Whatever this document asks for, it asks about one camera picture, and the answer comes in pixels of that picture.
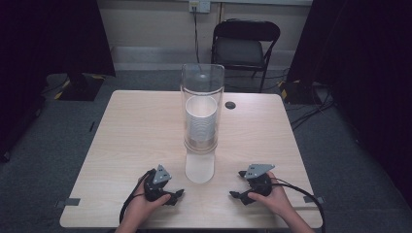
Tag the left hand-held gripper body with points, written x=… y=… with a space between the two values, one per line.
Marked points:
x=154 y=189

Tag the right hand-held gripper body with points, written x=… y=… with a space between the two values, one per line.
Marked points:
x=259 y=184

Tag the white paper cup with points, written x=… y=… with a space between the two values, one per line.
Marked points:
x=199 y=168

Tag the clear plastic cup dispenser tube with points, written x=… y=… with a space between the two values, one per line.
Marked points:
x=202 y=82

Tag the person's left hand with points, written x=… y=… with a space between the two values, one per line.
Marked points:
x=141 y=207

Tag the person's right hand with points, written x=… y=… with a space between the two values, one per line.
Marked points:
x=277 y=200

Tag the grey tape strip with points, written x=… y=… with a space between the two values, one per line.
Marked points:
x=315 y=199
x=69 y=202

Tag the stack of white paper cups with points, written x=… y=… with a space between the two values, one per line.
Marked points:
x=200 y=124

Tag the black box with yellow tape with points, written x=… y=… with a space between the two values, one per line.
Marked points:
x=296 y=92

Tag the black folding chair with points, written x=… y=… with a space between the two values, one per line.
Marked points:
x=239 y=51

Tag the black stand base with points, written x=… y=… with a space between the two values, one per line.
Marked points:
x=81 y=89

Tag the black curtain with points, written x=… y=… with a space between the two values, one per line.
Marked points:
x=39 y=48
x=366 y=64

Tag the white wall socket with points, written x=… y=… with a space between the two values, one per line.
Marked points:
x=199 y=6

